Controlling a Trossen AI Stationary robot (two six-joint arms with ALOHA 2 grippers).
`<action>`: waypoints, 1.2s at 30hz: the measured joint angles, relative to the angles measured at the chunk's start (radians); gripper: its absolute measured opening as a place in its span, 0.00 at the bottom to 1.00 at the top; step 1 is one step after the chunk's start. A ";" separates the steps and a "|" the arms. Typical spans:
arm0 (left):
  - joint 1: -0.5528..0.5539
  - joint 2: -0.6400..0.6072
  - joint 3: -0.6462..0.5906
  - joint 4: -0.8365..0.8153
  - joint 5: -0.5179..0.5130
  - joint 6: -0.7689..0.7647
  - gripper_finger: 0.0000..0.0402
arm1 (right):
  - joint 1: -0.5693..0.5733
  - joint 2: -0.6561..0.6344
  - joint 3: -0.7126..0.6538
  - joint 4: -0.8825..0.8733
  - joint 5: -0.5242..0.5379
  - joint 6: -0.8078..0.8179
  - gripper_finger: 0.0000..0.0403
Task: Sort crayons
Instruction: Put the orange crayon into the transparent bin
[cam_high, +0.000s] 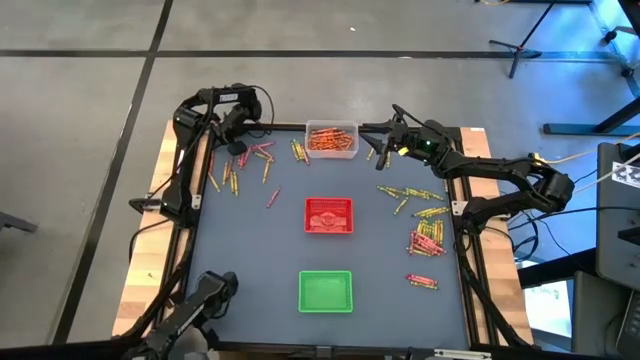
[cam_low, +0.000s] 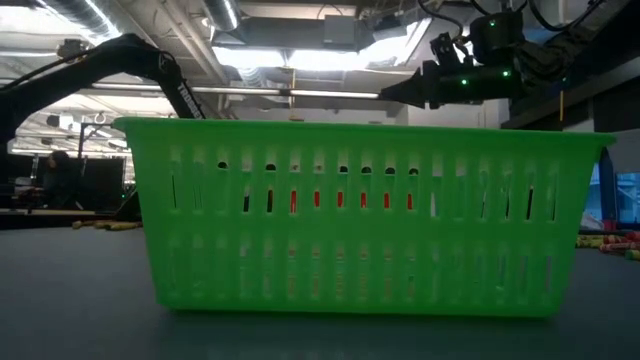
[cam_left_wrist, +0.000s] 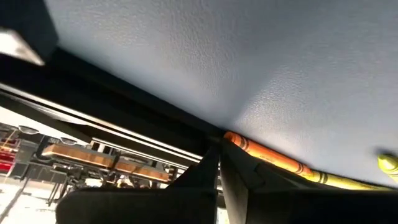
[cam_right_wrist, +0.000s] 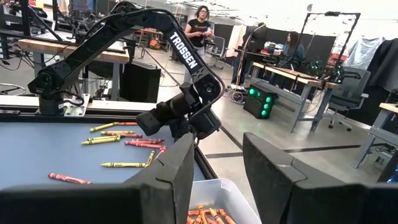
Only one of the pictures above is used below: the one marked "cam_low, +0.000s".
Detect blue panel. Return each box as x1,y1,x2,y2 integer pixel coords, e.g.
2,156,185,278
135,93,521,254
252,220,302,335
615,172,640,224

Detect long tube light fixture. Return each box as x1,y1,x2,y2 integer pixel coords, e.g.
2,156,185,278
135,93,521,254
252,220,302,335
89,82,381,100

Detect dark monitor screen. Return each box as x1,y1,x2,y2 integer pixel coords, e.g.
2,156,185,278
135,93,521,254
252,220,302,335
79,157,126,211

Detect green plastic basket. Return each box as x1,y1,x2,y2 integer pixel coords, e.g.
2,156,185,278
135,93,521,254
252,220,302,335
112,116,617,319

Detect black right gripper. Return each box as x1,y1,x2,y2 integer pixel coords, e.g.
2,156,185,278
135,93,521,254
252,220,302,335
378,31,532,110

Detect silver rectangular air duct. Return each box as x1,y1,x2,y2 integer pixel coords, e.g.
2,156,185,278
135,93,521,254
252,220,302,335
369,14,436,71

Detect black cable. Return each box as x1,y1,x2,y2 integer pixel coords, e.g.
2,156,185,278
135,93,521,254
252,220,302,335
417,0,481,41

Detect silver round air duct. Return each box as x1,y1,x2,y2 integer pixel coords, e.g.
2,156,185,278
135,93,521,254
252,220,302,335
202,0,241,32

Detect grey ceiling unit box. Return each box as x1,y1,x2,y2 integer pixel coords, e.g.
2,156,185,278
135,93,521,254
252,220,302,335
322,14,359,49

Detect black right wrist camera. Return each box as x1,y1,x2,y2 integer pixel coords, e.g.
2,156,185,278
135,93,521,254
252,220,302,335
468,9,527,64

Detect person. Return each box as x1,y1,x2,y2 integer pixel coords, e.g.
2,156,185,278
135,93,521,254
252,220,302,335
43,149,75,207

